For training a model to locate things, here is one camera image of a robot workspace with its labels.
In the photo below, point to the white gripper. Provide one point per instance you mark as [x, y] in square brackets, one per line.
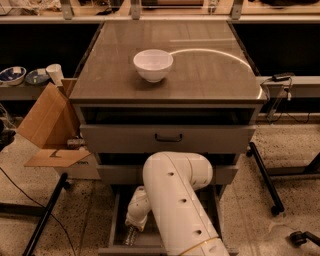
[135, 218]

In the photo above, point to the clear plastic water bottle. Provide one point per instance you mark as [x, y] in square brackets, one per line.
[130, 236]

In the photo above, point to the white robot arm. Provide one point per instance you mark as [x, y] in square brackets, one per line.
[170, 182]

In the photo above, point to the grey top drawer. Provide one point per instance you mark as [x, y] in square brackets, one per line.
[148, 130]

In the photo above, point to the grey drawer cabinet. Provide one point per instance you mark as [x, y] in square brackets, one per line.
[209, 69]

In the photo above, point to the black left stand leg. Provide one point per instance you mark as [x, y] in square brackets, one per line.
[62, 183]

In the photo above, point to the black stand leg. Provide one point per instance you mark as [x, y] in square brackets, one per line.
[277, 207]
[62, 183]

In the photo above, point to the brown cardboard box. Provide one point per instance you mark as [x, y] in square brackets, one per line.
[53, 127]

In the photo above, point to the black right stand leg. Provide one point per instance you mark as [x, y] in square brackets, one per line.
[277, 207]

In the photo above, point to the white ceramic bowl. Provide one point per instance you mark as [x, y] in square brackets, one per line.
[153, 64]

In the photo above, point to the white paper cup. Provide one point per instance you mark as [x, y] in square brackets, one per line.
[55, 73]

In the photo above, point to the black caster wheel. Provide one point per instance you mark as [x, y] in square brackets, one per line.
[298, 238]

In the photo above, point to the blue patterned bowl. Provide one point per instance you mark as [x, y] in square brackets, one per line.
[13, 76]

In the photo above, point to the black power adapter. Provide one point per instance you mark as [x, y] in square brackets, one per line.
[282, 77]

